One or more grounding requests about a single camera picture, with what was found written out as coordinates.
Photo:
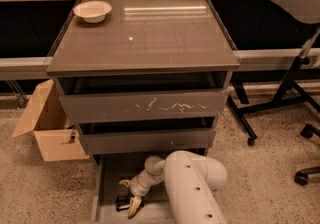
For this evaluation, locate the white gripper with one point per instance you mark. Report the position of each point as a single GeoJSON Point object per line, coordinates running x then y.
{"type": "Point", "coordinates": [137, 187]}

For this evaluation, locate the black rxbar chocolate bar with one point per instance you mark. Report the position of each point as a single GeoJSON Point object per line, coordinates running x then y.
{"type": "Point", "coordinates": [124, 202]}

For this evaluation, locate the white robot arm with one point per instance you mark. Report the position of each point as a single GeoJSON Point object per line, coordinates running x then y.
{"type": "Point", "coordinates": [190, 180]}

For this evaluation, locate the grey open bottom drawer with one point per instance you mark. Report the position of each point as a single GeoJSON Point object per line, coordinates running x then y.
{"type": "Point", "coordinates": [154, 209]}

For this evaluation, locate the grey middle drawer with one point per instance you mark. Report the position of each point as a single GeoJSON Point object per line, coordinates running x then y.
{"type": "Point", "coordinates": [153, 141]}

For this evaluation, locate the grey top drawer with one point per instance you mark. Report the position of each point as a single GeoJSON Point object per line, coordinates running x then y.
{"type": "Point", "coordinates": [114, 107]}

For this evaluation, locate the grey drawer cabinet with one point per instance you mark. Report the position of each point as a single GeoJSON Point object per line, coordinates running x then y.
{"type": "Point", "coordinates": [145, 46]}

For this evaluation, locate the brown cardboard box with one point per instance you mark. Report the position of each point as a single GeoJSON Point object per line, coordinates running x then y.
{"type": "Point", "coordinates": [56, 137]}

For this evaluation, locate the white bowl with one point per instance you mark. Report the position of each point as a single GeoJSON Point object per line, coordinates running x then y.
{"type": "Point", "coordinates": [92, 11]}

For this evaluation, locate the black rolling stand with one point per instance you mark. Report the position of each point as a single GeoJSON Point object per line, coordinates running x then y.
{"type": "Point", "coordinates": [289, 92]}

